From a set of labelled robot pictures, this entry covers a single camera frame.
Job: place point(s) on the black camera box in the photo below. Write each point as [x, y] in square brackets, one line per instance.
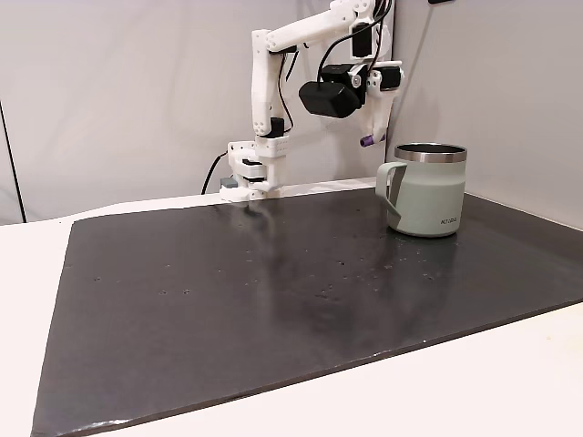
[325, 98]

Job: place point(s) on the purple pen grip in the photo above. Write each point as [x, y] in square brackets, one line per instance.
[366, 141]

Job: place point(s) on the grey-green steel mug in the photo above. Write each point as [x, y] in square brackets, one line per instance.
[428, 205]

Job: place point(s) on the black table mat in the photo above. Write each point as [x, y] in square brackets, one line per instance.
[228, 296]

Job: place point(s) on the black wall fixture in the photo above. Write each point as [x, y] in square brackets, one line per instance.
[441, 1]

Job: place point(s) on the grey clamp block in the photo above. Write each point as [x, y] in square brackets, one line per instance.
[228, 182]

